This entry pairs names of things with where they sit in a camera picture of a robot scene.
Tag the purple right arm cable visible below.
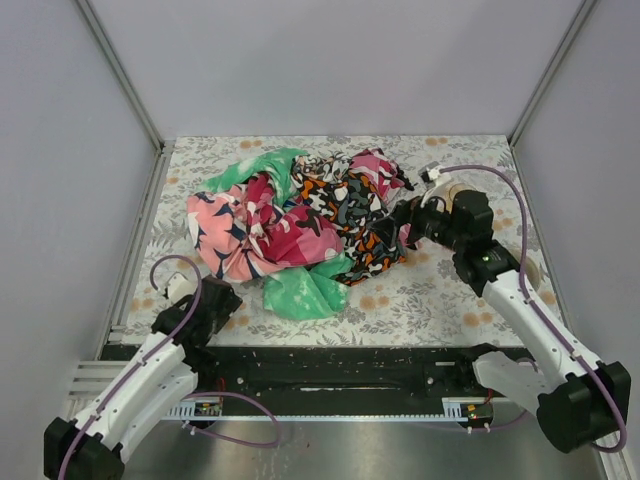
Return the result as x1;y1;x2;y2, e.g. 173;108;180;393
439;164;630;455

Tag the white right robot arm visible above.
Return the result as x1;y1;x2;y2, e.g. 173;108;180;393
391;190;631;453

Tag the orange grey camouflage cloth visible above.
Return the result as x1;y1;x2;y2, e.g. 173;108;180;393
291;148;413;286

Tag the pink navy leaf-print cloth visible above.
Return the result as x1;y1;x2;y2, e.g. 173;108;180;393
187;185;273;283

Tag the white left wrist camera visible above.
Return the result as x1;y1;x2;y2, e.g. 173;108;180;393
160;272;195;304

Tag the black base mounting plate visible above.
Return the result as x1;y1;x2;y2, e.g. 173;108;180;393
187;344;495;417

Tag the right aluminium frame post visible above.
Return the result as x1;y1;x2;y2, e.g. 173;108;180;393
507;0;600;149

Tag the green tie-dye cloth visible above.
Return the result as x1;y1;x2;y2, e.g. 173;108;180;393
186;148;353;321

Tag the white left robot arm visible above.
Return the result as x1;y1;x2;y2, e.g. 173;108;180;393
44;273;242;479

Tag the floral patterned table mat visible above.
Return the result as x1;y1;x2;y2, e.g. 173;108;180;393
118;134;571;349

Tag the aluminium frame post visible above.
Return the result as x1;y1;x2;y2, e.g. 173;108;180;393
72;0;165;152
507;0;600;149

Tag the left aluminium frame post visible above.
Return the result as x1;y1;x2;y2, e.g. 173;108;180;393
72;0;165;152

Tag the beige metal bowl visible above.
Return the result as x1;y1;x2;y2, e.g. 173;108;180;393
523;256;542;291

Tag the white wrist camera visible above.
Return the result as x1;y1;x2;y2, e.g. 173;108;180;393
418;162;444;185
160;272;195;304

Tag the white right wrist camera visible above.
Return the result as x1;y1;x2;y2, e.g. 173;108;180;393
418;162;444;185

